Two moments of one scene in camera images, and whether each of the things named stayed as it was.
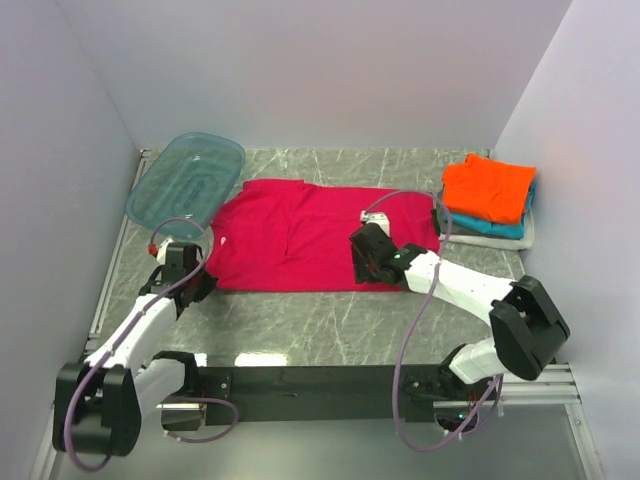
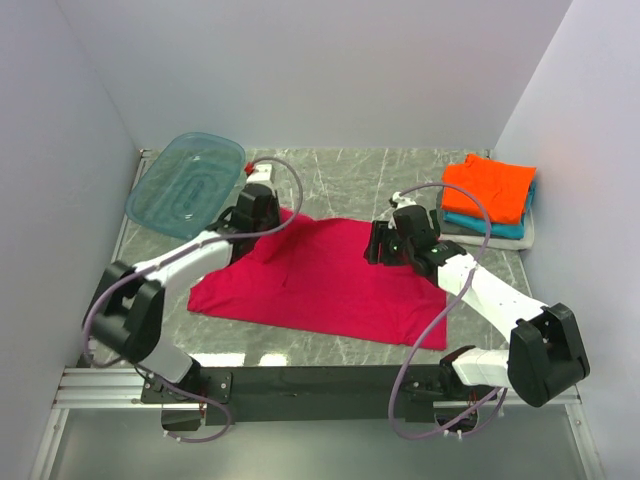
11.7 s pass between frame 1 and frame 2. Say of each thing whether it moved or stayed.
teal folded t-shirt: stayed
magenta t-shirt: moved
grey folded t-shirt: stayed
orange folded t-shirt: stayed
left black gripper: moved
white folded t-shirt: stayed
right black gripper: moved
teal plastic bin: stayed
